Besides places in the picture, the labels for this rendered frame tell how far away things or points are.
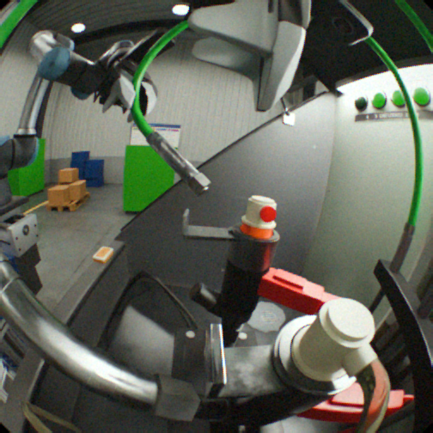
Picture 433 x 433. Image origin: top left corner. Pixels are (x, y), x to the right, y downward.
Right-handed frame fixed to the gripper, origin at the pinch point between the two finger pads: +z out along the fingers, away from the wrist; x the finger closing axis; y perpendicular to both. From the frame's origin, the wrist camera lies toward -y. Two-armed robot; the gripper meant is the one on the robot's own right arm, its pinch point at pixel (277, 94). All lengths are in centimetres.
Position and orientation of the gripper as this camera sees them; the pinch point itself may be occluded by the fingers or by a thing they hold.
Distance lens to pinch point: 11.2
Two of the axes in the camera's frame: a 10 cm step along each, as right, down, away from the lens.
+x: 0.5, 3.1, -9.5
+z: -1.3, 9.4, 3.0
